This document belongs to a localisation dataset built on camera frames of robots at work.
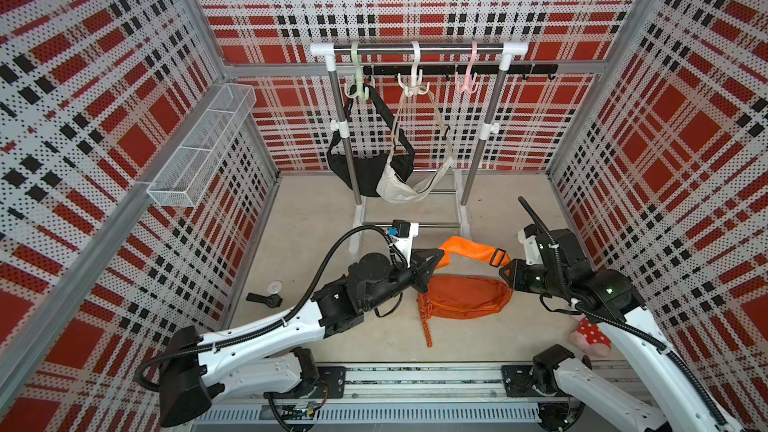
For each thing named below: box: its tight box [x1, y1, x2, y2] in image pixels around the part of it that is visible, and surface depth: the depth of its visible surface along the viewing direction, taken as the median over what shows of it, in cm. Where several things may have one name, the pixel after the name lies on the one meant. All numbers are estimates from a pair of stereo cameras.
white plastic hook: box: [397, 41, 430, 97], surface depth 72 cm
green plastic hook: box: [345, 41, 369, 101], surface depth 69 cm
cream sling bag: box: [376, 92, 453, 204], surface depth 92 cm
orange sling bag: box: [417, 236, 514, 348], surface depth 80 cm
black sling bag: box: [327, 85, 416, 197], surface depth 93 cm
